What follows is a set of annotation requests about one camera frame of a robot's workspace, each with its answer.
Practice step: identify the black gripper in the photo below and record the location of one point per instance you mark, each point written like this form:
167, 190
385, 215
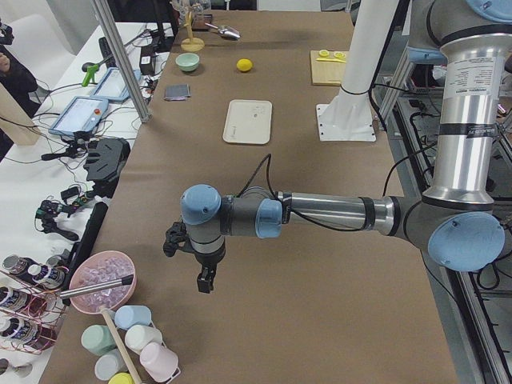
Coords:
207, 264

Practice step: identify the yellow lemon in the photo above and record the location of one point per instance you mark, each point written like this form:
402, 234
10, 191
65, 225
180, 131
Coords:
244, 65

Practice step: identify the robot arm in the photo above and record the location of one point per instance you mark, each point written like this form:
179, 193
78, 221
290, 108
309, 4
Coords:
452, 222

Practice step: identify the white rabbit tray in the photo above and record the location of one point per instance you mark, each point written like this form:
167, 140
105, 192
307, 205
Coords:
248, 122

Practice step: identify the light blue cup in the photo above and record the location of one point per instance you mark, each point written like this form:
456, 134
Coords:
130, 315

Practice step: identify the white cup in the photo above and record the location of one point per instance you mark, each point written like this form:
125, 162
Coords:
139, 336

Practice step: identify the pink cup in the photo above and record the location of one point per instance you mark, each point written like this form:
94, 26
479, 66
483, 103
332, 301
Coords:
160, 362

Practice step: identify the wooden cup rack stick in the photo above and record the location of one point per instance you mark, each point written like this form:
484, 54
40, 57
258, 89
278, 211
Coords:
106, 313

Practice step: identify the pink bowl of ice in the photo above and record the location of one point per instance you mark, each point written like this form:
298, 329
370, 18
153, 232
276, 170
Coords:
103, 267

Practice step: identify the mint green cup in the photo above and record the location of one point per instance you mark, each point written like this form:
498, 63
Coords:
98, 340

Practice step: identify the yellow cup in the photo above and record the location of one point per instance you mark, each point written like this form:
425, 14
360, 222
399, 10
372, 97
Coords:
121, 378

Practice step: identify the grey cup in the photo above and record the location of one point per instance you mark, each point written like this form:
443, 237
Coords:
109, 365

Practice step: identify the grey folded cloth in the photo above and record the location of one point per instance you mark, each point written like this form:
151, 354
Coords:
177, 92

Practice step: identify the blue teach pendant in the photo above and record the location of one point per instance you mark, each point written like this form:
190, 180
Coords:
82, 114
111, 87

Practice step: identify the mint green bowl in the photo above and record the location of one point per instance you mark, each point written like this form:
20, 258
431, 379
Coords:
187, 62

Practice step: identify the wooden mug tree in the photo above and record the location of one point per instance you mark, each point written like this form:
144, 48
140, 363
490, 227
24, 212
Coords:
191, 43

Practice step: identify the wooden cutting board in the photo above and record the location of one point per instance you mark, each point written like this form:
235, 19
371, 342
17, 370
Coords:
326, 73

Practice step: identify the metal scoop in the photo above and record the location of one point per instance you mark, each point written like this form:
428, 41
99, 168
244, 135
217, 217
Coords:
225, 31

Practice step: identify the yellow plastic knife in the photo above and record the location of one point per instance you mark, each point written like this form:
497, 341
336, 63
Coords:
320, 59

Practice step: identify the seated person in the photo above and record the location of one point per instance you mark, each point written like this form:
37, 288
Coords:
17, 80

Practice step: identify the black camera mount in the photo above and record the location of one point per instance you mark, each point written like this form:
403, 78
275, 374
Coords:
104, 163

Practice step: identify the copper wire bottle rack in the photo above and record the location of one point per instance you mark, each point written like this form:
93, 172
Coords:
31, 312

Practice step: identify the aluminium frame post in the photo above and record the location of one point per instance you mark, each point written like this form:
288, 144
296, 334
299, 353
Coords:
108, 25

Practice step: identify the white camera post base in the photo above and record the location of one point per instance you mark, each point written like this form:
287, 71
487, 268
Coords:
348, 117

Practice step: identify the green handled tool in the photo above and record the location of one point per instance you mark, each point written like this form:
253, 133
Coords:
90, 69

